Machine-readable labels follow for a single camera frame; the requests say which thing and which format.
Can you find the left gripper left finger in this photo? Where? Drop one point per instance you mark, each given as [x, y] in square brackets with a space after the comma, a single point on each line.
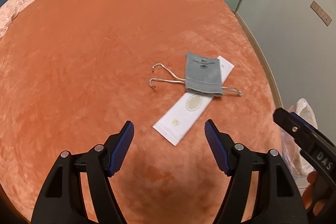
[61, 197]

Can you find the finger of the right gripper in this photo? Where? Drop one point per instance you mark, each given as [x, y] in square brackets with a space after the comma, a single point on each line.
[298, 128]

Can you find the right hand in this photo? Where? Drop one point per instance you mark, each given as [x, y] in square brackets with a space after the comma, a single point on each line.
[307, 196]

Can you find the grey fabric pouch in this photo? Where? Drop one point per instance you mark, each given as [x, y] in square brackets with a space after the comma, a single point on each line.
[203, 75]

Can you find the white paper sachet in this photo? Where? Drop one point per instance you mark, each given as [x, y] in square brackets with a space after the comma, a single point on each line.
[180, 118]

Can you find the orange velvet bed cover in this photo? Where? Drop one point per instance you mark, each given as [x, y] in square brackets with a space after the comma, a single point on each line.
[74, 71]

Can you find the wall switch plate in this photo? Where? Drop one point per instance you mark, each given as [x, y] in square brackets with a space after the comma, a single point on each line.
[321, 13]

